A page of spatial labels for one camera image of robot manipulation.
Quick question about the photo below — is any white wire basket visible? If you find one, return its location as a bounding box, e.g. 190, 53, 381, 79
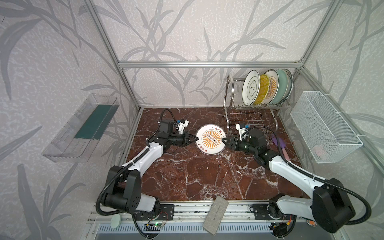
291, 91, 364, 164

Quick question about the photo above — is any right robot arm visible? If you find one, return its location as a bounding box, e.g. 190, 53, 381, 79
222, 125, 372, 233

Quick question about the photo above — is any pale green round gadget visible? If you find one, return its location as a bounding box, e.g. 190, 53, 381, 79
110, 214, 122, 230

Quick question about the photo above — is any clear plastic wall shelf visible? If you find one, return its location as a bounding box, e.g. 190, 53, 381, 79
42, 94, 120, 163

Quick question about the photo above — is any dark green rimmed white plate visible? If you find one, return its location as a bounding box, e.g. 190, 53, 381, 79
283, 69, 293, 102

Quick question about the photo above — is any steel dish rack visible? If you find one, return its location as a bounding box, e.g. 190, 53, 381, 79
223, 75, 291, 136

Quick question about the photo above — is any grey sponge block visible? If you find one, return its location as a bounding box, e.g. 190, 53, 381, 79
203, 196, 229, 235

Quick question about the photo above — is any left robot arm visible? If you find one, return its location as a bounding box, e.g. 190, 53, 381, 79
95, 113, 199, 240

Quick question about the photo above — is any white plate with green rim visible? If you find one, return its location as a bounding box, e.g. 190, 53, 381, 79
242, 70, 261, 106

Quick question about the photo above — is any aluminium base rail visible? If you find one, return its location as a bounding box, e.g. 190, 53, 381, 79
85, 201, 332, 240

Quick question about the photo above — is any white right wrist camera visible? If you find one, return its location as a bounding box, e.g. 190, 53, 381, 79
236, 124, 250, 141

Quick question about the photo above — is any small round orange gadget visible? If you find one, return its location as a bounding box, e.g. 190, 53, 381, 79
307, 221, 316, 227

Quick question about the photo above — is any orange sunburst plate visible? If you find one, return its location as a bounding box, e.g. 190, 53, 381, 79
262, 70, 279, 105
196, 124, 227, 155

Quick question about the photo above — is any yellow green woven plate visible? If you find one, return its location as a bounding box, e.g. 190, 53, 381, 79
254, 74, 270, 106

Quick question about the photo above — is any light green flower plate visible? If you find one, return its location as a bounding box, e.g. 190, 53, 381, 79
271, 69, 289, 105

